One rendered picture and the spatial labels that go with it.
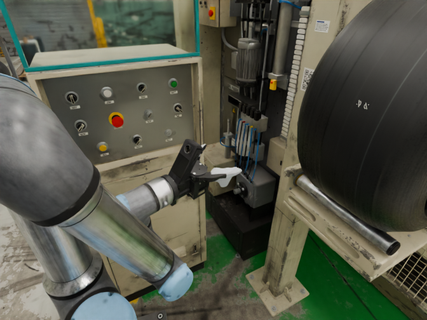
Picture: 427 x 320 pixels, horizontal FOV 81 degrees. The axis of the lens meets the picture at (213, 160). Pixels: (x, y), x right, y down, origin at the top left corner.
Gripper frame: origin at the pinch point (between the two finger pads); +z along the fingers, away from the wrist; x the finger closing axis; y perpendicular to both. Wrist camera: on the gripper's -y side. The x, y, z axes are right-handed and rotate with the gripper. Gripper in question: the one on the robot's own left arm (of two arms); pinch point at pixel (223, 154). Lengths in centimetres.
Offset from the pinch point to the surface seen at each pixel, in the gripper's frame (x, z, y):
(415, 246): 52, 36, 19
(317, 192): 22.4, 23.2, 12.1
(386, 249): 45.2, 16.5, 9.9
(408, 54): 28.5, 10.9, -34.4
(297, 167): 12.0, 26.5, 9.9
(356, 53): 19.7, 12.6, -32.1
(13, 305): -72, -77, 117
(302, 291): 34, 48, 100
